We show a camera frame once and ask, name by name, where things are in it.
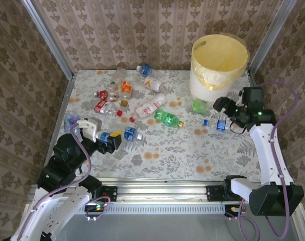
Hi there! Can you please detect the green label bottle white cap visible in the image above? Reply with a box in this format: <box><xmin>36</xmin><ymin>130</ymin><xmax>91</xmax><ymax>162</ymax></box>
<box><xmin>192</xmin><ymin>98</ymin><xmax>209</xmax><ymax>114</ymax></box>

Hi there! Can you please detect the white ribbed plastic bin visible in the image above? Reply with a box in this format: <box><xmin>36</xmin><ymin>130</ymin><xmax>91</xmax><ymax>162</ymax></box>
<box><xmin>189</xmin><ymin>34</ymin><xmax>251</xmax><ymax>101</ymax></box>

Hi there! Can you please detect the large clear bottle pink label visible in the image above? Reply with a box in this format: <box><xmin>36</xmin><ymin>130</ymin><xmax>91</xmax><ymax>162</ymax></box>
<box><xmin>63</xmin><ymin>111</ymin><xmax>82</xmax><ymax>134</ymax></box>

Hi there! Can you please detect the red white label bottle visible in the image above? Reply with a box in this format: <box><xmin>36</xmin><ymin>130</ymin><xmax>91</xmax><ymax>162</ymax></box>
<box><xmin>94</xmin><ymin>98</ymin><xmax>124</xmax><ymax>117</ymax></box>

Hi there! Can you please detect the white bottle red lettering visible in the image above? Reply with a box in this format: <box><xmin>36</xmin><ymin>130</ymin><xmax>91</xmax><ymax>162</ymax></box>
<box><xmin>129</xmin><ymin>94</ymin><xmax>167</xmax><ymax>123</ymax></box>

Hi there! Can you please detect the green bottle orange cap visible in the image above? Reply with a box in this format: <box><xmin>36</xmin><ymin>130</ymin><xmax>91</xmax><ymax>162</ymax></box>
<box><xmin>154</xmin><ymin>108</ymin><xmax>185</xmax><ymax>128</ymax></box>

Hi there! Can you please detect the orange label bottle brown cap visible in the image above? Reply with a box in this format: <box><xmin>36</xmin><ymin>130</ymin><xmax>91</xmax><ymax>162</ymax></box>
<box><xmin>120</xmin><ymin>79</ymin><xmax>133</xmax><ymax>106</ymax></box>

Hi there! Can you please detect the clear bottle green cap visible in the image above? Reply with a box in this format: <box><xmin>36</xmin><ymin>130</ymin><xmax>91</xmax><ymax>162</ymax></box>
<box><xmin>109</xmin><ymin>67</ymin><xmax>128</xmax><ymax>89</ymax></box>

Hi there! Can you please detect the white bottle orange V print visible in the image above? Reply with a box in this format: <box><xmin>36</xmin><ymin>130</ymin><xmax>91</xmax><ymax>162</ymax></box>
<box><xmin>143</xmin><ymin>76</ymin><xmax>166</xmax><ymax>93</ymax></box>

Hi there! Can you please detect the yellow transparent bin liner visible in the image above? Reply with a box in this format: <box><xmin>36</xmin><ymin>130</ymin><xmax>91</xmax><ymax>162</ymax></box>
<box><xmin>191</xmin><ymin>32</ymin><xmax>251</xmax><ymax>92</ymax></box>

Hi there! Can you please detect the floral table cover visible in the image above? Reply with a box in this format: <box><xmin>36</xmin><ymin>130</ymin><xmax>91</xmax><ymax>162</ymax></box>
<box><xmin>46</xmin><ymin>69</ymin><xmax>271</xmax><ymax>183</ymax></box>

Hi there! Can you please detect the black controller board green light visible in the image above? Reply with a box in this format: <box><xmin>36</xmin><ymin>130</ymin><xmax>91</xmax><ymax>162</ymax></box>
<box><xmin>84</xmin><ymin>202</ymin><xmax>105</xmax><ymax>212</ymax></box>

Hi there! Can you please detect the grey metal panel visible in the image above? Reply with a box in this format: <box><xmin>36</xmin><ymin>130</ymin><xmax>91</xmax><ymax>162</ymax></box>
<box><xmin>16</xmin><ymin>203</ymin><xmax>302</xmax><ymax>241</ymax></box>

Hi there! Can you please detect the black controller board orange plug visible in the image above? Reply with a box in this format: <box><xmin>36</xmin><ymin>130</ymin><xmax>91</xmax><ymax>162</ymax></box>
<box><xmin>224</xmin><ymin>204</ymin><xmax>243</xmax><ymax>218</ymax></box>

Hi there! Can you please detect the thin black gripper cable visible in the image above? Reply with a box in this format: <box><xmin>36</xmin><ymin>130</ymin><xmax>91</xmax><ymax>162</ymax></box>
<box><xmin>229</xmin><ymin>119</ymin><xmax>246</xmax><ymax>134</ymax></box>

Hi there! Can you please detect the aluminium table side rail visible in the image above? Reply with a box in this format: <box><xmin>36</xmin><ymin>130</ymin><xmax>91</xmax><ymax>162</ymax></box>
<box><xmin>39</xmin><ymin>74</ymin><xmax>77</xmax><ymax>184</ymax></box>
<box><xmin>247</xmin><ymin>71</ymin><xmax>258</xmax><ymax>88</ymax></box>

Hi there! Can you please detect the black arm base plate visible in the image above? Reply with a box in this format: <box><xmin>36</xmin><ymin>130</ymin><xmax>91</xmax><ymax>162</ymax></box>
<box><xmin>206</xmin><ymin>184</ymin><xmax>252</xmax><ymax>202</ymax></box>
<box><xmin>99</xmin><ymin>186</ymin><xmax>118</xmax><ymax>202</ymax></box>

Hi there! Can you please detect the long aluminium mounting rail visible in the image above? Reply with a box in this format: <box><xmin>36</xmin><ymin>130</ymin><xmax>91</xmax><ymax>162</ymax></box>
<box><xmin>28</xmin><ymin>177</ymin><xmax>271</xmax><ymax>204</ymax></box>

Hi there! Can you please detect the grey slotted cable duct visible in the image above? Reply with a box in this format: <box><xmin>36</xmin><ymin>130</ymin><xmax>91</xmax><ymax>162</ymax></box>
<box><xmin>36</xmin><ymin>202</ymin><xmax>227</xmax><ymax>214</ymax></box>

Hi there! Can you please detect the aluminium frame post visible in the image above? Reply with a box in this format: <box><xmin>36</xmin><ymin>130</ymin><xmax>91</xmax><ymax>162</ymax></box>
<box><xmin>247</xmin><ymin>0</ymin><xmax>297</xmax><ymax>76</ymax></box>
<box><xmin>21</xmin><ymin>0</ymin><xmax>76</xmax><ymax>79</ymax></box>

